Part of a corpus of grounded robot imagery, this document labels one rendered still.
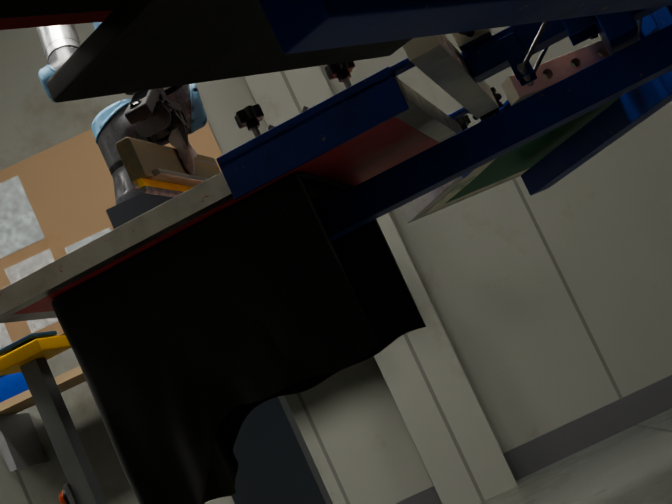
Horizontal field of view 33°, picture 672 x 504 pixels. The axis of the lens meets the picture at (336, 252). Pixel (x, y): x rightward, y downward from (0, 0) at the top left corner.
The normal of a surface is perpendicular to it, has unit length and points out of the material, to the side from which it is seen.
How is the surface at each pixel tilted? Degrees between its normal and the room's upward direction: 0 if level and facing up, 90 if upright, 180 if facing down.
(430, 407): 90
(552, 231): 90
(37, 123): 90
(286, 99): 90
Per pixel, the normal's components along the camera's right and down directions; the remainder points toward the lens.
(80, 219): -0.04, -0.11
